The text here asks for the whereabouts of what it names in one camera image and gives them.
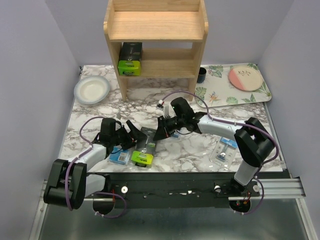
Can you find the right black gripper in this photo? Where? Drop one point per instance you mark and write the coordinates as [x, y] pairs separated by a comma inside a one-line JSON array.
[[163, 131]]

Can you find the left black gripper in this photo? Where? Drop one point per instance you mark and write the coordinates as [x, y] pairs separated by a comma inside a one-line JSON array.
[[135, 133]]

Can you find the blue razor blister pack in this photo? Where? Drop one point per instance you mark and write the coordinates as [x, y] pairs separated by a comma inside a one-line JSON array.
[[224, 152], [119, 156], [176, 135]]

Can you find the black green razor box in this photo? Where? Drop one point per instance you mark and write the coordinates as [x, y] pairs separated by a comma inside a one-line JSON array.
[[143, 153], [129, 63]]

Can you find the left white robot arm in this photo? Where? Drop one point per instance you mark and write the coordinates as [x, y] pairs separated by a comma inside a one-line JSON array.
[[85, 160]]

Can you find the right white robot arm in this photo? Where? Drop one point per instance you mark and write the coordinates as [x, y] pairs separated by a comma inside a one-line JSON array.
[[253, 141]]

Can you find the wooden two-tier shelf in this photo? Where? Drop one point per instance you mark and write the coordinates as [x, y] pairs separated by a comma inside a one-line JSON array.
[[158, 21]]

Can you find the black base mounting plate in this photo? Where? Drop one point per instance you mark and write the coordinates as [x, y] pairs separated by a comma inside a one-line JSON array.
[[153, 202]]

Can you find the white blue-rimmed bowl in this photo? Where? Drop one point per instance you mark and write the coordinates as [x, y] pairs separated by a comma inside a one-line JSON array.
[[91, 90]]

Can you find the dark blue cup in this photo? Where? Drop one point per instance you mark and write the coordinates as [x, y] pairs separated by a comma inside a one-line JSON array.
[[201, 75]]

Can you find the floral serving tray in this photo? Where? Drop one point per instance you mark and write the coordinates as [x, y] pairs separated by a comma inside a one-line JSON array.
[[217, 91]]

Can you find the pink white plate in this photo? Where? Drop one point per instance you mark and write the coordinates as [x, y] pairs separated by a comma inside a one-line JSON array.
[[245, 78]]

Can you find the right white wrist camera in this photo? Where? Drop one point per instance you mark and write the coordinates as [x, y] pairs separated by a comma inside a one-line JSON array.
[[165, 108]]

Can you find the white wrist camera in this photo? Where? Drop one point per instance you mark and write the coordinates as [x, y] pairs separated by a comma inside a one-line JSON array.
[[119, 117], [165, 108]]

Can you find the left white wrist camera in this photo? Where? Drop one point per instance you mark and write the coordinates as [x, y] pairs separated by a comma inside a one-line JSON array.
[[119, 117]]

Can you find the aluminium rail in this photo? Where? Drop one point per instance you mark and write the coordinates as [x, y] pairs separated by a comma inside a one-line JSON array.
[[280, 188]]

